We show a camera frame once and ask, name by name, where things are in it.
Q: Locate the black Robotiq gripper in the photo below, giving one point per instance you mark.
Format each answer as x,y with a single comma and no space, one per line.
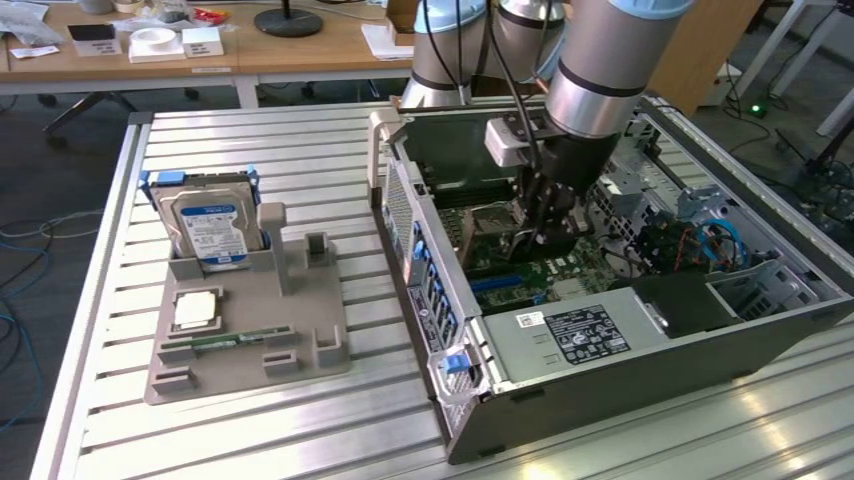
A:
577,160

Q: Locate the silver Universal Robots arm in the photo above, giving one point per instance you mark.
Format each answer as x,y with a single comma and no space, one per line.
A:
601,75

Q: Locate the perforated metal drive cage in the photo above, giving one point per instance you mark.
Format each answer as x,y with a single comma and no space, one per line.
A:
647,195

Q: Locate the metal CPU socket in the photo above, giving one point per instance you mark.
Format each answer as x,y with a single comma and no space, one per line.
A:
490,222

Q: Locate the green motherboard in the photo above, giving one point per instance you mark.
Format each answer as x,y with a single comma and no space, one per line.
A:
581,270

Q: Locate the blue expansion slot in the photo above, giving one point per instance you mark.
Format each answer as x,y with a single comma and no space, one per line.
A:
496,283

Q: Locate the green indicator light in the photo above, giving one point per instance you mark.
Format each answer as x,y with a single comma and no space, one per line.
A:
755,108

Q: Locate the wooden cabinet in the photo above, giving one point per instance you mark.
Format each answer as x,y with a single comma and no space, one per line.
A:
721,50

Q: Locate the white paper stack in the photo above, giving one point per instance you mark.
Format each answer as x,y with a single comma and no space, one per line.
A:
387,47

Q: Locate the black tripod stand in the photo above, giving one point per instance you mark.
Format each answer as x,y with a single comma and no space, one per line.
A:
823,155

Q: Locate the metal disk bay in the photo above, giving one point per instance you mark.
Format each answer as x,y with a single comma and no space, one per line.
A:
754,295

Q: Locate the silver power supply unit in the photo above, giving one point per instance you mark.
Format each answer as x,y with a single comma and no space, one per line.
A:
534,350

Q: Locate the brown cardboard box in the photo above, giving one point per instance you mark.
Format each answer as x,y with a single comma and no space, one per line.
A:
400,15

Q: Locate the blue case latch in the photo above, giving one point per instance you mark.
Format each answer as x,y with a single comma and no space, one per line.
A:
454,362

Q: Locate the open grey PC case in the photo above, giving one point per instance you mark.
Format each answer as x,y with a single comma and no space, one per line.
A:
634,390

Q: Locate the grey plastic parts rack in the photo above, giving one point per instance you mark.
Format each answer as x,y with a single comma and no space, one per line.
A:
307,310

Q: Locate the black round lamp base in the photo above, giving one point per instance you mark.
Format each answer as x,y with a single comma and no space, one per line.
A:
288,24

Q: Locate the hard disk with blue caddy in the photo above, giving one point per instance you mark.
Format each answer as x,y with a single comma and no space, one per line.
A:
214,225

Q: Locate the small white box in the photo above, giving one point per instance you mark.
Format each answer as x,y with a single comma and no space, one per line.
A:
202,42

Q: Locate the red packet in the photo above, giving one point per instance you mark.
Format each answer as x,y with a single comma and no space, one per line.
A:
206,16

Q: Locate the silver CPU chip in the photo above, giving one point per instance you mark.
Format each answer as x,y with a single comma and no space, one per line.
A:
195,310

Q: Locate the flat white box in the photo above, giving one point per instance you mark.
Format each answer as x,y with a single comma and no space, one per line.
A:
156,56

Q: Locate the white tape roll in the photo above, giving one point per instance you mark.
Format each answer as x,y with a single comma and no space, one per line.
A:
152,37

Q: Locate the beige tape roll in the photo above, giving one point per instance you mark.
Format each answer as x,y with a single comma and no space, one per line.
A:
127,5

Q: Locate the black office chair base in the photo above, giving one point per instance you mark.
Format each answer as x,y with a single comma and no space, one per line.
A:
73,112

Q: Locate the black and white box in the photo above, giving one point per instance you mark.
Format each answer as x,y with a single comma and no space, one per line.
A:
93,40

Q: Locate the grey cup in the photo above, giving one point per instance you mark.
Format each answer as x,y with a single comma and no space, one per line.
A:
96,6

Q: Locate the white paper card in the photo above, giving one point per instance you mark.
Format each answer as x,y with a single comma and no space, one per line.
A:
33,51

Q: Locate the grey plastic bag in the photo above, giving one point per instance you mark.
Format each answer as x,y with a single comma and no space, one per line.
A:
27,22

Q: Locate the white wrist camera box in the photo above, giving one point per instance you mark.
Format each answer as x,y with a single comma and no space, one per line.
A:
503,145

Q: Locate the white table frame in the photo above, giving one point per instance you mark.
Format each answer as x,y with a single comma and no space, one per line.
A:
803,50

